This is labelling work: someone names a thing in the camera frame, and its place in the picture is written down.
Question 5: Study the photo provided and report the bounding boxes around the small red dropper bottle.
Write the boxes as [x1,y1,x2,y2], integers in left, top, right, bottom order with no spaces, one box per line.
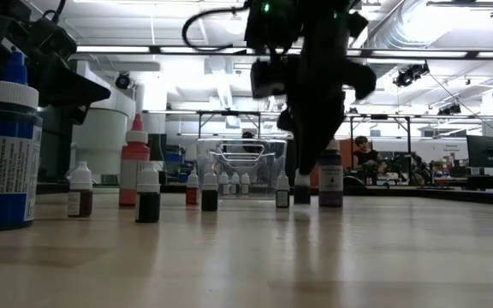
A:
[185,169,200,206]

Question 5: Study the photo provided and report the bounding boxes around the blue storage crates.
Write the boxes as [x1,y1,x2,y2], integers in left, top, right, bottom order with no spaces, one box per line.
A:
[163,145,187,184]

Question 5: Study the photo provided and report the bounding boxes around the small dark green dropper bottle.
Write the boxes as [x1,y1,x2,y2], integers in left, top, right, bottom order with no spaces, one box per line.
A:
[134,161,162,224]

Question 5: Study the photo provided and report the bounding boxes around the black overhead gantry bar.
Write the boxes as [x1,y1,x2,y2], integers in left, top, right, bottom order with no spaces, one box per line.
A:
[68,44,493,61]

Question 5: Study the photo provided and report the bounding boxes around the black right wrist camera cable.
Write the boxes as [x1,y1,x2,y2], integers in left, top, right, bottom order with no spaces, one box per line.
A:
[181,6,252,53]

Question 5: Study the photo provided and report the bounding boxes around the clear plastic bin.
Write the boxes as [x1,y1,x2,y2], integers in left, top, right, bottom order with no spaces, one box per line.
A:
[194,137,288,201]

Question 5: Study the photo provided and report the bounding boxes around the black left wrist camera cable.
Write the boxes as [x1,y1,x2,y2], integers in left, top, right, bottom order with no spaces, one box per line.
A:
[40,0,68,23]

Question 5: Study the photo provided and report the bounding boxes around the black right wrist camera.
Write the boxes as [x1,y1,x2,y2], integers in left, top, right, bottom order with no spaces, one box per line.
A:
[249,58,289,100]

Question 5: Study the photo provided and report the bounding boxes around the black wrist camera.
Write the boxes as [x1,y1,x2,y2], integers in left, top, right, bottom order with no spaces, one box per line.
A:
[249,58,289,100]
[30,19,79,60]

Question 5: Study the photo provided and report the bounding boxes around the black ceiling camera cluster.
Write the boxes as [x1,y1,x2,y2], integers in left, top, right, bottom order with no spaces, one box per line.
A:
[392,61,431,89]

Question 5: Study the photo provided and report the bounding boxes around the large purple food coloring bottle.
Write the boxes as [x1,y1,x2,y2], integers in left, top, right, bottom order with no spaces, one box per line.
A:
[318,139,344,209]

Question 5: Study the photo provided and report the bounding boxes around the orange fabric partition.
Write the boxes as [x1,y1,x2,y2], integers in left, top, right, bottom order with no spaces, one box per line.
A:
[310,139,356,188]

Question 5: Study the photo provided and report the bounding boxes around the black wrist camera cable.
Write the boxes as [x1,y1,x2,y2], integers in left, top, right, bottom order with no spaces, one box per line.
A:
[40,0,68,23]
[181,6,252,53]

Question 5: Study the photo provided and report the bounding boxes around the small teal dropper bottle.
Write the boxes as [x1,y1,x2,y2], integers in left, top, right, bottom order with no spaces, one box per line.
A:
[275,170,291,209]

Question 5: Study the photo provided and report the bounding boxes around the black computer monitor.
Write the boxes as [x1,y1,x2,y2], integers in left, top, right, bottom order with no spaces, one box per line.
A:
[466,134,493,169]

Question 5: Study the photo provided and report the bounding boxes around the large blue food coloring bottle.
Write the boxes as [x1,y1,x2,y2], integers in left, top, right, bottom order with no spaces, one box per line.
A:
[0,47,44,233]

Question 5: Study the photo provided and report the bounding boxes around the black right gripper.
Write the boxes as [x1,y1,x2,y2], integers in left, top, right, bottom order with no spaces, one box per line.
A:
[276,44,377,175]

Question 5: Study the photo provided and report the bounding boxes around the small brown dropper bottle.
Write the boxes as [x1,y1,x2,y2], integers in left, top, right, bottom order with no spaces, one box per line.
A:
[67,161,94,218]

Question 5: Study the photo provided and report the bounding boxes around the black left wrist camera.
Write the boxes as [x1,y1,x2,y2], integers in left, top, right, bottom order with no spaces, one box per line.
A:
[30,19,79,60]

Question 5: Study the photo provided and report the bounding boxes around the black ceiling spotlight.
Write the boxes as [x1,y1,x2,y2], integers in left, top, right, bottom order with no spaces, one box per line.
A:
[115,71,131,91]

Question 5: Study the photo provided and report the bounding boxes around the silver ventilation duct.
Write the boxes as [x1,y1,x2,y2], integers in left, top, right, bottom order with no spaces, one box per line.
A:
[357,0,448,90]

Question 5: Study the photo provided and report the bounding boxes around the large red food coloring bottle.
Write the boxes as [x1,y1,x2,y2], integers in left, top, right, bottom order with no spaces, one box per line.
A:
[118,113,151,209]

